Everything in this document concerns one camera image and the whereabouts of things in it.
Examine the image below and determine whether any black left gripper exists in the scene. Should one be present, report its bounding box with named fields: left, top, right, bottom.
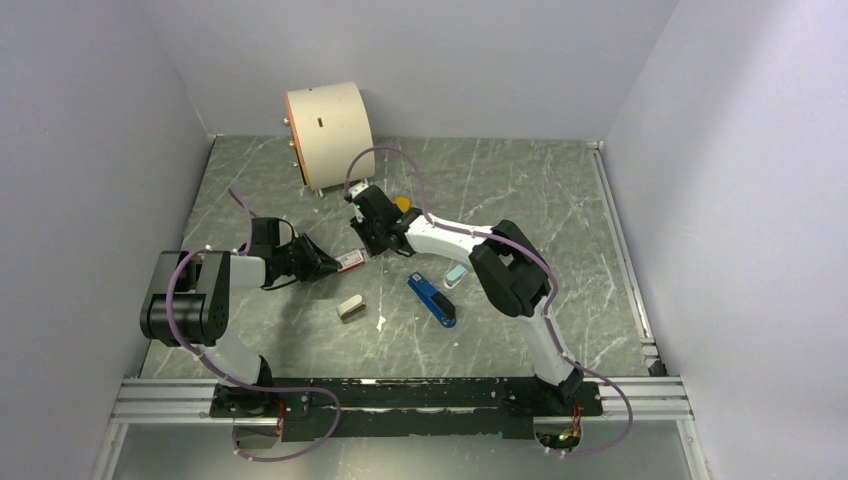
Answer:
left=273, top=232, right=342, bottom=283

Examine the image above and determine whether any red white staple box sleeve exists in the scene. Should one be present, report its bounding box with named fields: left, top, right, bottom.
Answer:
left=336, top=249, right=366, bottom=274

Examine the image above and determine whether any light blue small box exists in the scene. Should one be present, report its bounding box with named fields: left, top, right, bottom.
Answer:
left=443, top=264, right=468, bottom=289

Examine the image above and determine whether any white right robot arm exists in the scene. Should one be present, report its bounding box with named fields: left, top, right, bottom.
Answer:
left=344, top=182, right=584, bottom=414

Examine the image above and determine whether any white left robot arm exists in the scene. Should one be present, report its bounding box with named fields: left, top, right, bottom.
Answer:
left=139, top=217, right=341, bottom=416

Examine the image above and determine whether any blue black stapler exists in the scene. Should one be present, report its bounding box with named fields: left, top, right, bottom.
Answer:
left=407, top=272, right=457, bottom=328

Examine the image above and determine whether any yellow grey small box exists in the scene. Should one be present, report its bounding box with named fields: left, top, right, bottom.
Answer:
left=393, top=196, right=412, bottom=213

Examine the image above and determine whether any beige brown small box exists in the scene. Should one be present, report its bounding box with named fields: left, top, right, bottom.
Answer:
left=336, top=294, right=366, bottom=323

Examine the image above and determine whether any beige cylindrical drum device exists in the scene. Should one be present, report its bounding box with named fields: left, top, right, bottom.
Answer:
left=284, top=82, right=376, bottom=196

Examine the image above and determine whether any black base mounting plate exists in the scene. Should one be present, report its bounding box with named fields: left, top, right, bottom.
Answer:
left=208, top=377, right=604, bottom=442

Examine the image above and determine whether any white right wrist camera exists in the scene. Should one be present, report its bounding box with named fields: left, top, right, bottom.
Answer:
left=344, top=182, right=370, bottom=203

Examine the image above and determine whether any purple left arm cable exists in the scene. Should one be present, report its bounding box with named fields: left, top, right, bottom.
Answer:
left=164, top=185, right=343, bottom=464

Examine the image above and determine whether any aluminium front rail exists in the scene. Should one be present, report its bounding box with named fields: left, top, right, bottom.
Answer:
left=110, top=377, right=694, bottom=426

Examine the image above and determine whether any aluminium rail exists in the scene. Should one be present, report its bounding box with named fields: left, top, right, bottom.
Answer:
left=586, top=140, right=668, bottom=377
left=110, top=377, right=694, bottom=426

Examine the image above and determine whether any aluminium right side rail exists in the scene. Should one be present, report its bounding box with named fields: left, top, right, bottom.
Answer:
left=586, top=140, right=668, bottom=377

